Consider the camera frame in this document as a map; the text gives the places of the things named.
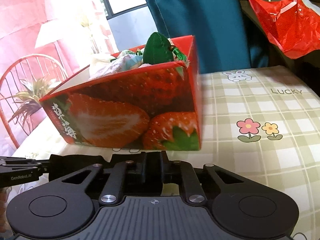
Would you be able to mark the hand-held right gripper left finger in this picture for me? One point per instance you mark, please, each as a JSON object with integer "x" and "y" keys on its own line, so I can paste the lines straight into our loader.
{"x": 143, "y": 170}

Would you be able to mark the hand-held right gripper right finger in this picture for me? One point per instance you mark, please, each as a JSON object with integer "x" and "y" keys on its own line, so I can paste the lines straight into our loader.
{"x": 165, "y": 170}

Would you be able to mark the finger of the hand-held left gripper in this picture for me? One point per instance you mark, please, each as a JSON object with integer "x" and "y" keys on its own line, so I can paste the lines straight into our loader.
{"x": 75, "y": 162}

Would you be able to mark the red strawberry print cardboard box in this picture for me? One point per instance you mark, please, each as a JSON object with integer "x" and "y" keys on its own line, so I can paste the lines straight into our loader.
{"x": 112, "y": 100}

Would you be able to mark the cloths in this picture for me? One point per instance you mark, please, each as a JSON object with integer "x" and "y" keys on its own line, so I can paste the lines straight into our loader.
{"x": 100, "y": 65}

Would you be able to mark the green fabric pouch with tassel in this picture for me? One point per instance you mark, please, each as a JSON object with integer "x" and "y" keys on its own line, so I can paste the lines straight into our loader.
{"x": 157, "y": 47}

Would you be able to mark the green checked rabbit print sheet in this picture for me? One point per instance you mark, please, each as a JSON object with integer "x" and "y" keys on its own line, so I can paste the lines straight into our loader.
{"x": 262, "y": 155}

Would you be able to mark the teal curtain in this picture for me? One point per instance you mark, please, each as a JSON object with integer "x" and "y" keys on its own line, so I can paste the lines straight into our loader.
{"x": 200, "y": 17}

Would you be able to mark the red plastic bag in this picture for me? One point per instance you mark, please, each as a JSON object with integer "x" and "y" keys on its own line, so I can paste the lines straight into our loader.
{"x": 295, "y": 30}

